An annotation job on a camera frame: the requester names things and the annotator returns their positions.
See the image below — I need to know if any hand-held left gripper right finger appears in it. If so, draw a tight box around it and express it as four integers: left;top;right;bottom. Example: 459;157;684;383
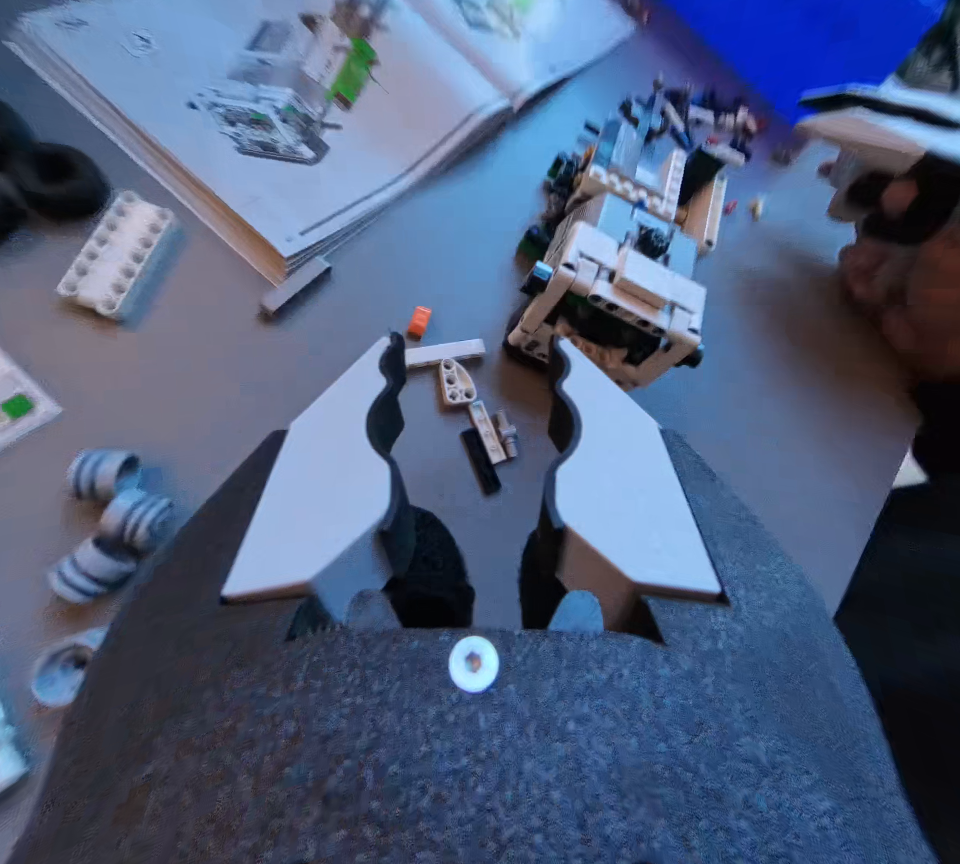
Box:
536;336;727;634

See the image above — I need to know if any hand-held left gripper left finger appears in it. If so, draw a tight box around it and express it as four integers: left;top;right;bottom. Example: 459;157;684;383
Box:
219;333;414;625

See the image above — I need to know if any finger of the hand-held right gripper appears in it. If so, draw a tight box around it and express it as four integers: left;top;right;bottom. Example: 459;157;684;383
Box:
795;86;927;158

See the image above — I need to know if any pile of small lego pieces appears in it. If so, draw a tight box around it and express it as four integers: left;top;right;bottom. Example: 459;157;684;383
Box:
641;75;796;167

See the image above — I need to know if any white lego vehicle model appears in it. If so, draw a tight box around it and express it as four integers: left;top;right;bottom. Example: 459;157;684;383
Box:
504;91;735;388

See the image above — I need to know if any person's right forearm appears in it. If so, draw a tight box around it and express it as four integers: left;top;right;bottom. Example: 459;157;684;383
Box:
907;372;960;475

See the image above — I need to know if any black lego piece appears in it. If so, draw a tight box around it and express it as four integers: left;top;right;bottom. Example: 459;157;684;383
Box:
459;429;502;496

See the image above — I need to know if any white triangular lego piece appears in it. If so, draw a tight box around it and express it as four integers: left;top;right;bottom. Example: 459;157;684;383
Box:
438;359;477;409

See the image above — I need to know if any long white lego beam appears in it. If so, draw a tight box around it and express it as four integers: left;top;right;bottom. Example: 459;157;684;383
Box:
405;339;486;370

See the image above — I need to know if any grey lego wheel rim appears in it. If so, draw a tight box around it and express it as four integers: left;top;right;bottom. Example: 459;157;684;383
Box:
47;537;140;604
99;489;177;553
31;627;110;709
66;450;144;503

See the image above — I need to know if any grey lego beam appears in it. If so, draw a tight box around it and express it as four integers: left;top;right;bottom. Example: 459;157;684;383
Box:
260;256;333;317

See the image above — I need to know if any white studded lego plate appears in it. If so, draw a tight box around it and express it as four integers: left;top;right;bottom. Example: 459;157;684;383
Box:
56;190;185;323

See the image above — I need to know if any lego sticker sheet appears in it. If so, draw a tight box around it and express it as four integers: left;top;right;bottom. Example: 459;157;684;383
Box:
0;350;63;451

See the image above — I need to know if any black rubber lego tire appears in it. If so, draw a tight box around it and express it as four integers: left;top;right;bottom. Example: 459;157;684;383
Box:
0;100;39;242
22;142;112;223

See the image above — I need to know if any white lego panel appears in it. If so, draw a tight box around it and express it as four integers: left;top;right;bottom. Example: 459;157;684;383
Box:
0;699;31;797

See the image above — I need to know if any open lego instruction booklet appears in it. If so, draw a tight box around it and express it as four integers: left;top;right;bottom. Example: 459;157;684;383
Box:
3;0;639;287

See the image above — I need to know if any person's right hand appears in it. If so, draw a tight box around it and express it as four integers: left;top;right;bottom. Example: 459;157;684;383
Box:
836;219;960;385

